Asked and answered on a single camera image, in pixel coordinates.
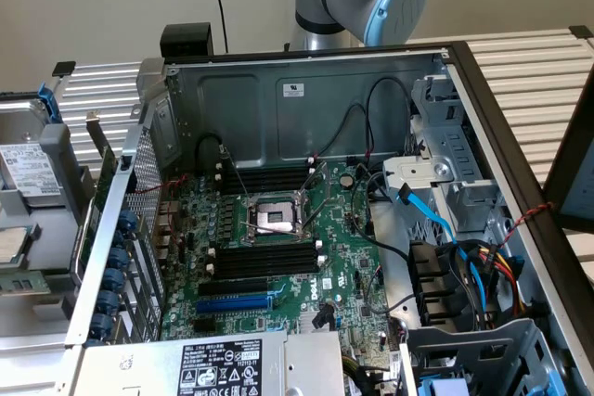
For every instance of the RAM slot black latches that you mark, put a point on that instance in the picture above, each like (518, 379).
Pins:
(267, 251)
(267, 264)

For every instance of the RAM slot white latches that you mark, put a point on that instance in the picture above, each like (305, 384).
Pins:
(267, 272)
(267, 258)

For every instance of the round coin battery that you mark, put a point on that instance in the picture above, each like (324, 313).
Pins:
(344, 179)

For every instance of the silver CPU socket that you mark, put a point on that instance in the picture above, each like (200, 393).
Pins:
(274, 217)

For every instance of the black open PC case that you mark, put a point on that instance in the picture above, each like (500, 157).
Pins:
(241, 113)

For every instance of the green motherboard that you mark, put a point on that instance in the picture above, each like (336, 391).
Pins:
(343, 247)

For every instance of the long black expansion slot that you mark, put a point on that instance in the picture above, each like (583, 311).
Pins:
(232, 288)

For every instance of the silver network port block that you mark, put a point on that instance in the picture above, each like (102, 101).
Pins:
(169, 208)
(167, 225)

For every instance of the blue expansion slot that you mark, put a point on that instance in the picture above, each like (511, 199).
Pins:
(232, 305)

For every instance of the silver finned heatsink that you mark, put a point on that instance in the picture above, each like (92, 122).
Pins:
(308, 322)

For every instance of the silver USB port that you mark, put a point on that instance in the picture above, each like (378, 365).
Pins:
(162, 254)
(163, 241)

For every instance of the silver disk bay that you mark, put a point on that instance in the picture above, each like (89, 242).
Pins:
(459, 145)

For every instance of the black plastic shroud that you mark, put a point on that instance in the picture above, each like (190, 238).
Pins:
(431, 275)

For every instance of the black box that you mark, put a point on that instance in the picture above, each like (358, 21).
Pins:
(185, 39)

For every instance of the blue card clip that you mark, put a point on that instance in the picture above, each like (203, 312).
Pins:
(118, 258)
(107, 299)
(112, 279)
(99, 322)
(126, 221)

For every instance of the short black expansion slot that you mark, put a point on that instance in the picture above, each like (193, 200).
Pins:
(204, 325)

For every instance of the green graphics card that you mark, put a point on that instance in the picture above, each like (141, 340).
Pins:
(104, 173)

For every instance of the silver power supply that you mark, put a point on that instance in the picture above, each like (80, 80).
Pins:
(139, 368)

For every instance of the black table end cap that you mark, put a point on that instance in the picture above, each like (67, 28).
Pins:
(581, 32)
(64, 68)

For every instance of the blue plastic block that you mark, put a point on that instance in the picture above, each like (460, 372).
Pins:
(443, 387)

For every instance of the grey drive cage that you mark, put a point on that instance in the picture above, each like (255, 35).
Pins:
(501, 345)

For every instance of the silver hard disk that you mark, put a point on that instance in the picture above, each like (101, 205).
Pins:
(28, 169)

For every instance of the black framed panel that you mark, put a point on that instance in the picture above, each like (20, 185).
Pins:
(580, 182)

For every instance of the silver CPU chip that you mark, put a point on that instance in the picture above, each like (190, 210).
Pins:
(14, 243)

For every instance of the silver socket cover frame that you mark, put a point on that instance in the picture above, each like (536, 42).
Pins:
(302, 191)

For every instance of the silver drive bracket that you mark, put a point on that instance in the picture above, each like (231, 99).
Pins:
(413, 171)

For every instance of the blue disk bracket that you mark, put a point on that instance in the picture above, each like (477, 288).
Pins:
(50, 104)

